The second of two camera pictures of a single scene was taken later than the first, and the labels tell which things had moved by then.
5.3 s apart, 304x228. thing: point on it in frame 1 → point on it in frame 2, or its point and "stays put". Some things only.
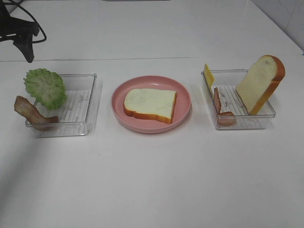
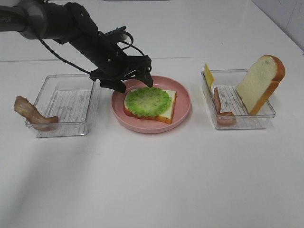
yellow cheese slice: x=209 y=75 stays put
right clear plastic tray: x=226 y=81 stays put
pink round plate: x=182 y=106 stays put
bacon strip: x=224 y=118 stays put
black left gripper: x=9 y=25 → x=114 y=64
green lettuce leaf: x=46 y=87 → x=147 y=101
